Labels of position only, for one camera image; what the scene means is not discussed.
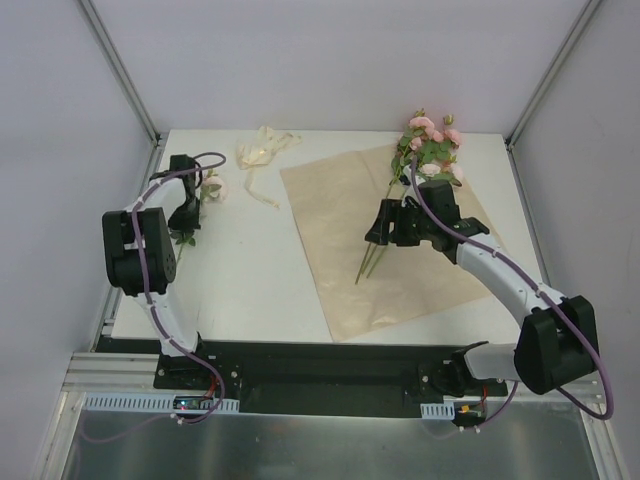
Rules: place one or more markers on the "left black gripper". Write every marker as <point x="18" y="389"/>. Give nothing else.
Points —
<point x="185" y="218"/>

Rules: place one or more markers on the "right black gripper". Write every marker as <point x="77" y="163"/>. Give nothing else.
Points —
<point x="395" y="223"/>

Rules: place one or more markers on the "pink fake flower stem four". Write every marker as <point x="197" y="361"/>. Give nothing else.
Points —
<point x="212" y="190"/>

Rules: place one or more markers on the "kraft wrapping paper sheet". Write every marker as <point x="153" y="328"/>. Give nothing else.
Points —
<point x="334" y="202"/>

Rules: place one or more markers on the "pink fake flower stem one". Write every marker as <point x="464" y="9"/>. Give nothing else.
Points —
<point x="437" y="157"/>

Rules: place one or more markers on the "pink fake flower stem three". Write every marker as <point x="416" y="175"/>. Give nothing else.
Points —
<point x="426" y="211"/>

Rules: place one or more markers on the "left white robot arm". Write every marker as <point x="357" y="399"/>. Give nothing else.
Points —
<point x="140" y="259"/>

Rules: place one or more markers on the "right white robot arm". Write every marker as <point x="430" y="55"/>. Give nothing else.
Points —
<point x="557" y="334"/>

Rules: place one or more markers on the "cream ribbon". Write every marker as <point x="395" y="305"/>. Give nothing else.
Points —
<point x="259" y="153"/>

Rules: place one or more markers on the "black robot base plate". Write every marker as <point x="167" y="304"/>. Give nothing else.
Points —
<point x="359" y="380"/>

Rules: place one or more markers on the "right white cable duct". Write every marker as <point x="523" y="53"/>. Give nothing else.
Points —
<point x="438" y="411"/>

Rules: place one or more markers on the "white cable duct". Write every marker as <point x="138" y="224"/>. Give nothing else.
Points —
<point x="438" y="411"/>
<point x="158" y="403"/>

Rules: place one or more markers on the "left aluminium frame post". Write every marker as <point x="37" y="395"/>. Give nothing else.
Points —
<point x="115" y="63"/>

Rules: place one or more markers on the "aluminium frame post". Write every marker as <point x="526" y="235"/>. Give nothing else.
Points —
<point x="576" y="32"/>
<point x="115" y="63"/>

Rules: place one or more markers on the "left white cable duct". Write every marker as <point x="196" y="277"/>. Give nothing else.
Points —
<point x="158" y="403"/>

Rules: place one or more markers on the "right aluminium frame post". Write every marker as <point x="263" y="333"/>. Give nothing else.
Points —
<point x="576" y="32"/>

